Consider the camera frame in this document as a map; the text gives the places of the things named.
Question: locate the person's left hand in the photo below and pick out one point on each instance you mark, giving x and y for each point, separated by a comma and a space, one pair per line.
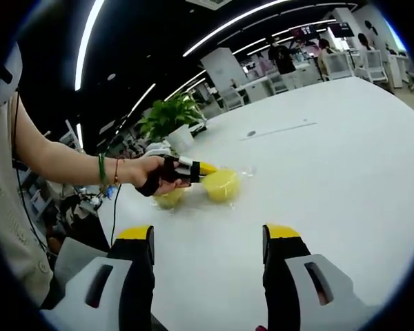
141, 172

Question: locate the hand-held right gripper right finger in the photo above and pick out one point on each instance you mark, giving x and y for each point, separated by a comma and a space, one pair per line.
281, 272

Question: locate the person's beige clothing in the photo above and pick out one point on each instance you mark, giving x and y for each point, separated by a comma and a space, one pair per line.
7, 207

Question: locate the green leafy plant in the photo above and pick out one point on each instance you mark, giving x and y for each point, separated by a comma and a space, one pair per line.
169, 117

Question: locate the white chest-worn device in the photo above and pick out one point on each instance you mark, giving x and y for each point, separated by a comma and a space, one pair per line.
8, 76

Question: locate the ceiling light strip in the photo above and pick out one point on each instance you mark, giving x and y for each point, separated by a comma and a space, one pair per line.
227, 25
86, 45

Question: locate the white square column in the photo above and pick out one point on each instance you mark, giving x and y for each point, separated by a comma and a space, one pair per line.
222, 69

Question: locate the clear plastic bag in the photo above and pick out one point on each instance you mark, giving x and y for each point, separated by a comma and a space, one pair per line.
248, 170

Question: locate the black monitor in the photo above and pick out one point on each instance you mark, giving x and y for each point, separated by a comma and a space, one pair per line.
342, 29

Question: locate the ceiling air vent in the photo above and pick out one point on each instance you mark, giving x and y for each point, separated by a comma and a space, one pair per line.
207, 2

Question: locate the white plant pot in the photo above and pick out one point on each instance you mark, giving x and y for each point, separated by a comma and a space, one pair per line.
181, 138

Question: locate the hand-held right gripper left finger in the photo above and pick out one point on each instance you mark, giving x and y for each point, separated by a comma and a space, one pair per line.
134, 272

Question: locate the white office chair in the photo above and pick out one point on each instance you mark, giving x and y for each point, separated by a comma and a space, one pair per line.
339, 65
376, 65
236, 98

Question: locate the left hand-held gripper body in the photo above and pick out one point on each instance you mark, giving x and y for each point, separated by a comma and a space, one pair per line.
170, 170

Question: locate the grey chair back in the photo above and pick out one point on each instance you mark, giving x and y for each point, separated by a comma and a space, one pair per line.
76, 255

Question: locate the round yellow silicone block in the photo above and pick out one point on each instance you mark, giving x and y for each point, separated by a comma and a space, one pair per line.
224, 188

